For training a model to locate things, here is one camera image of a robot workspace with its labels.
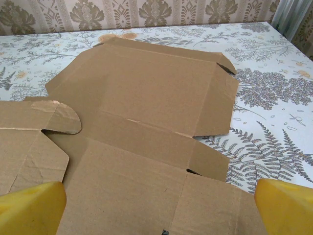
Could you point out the aluminium corner post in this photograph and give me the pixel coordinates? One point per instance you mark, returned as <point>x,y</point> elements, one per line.
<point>288,17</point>

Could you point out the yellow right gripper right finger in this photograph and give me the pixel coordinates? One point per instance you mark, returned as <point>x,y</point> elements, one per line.
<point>288,210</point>

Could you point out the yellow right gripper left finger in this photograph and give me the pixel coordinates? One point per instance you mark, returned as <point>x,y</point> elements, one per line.
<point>29,210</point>

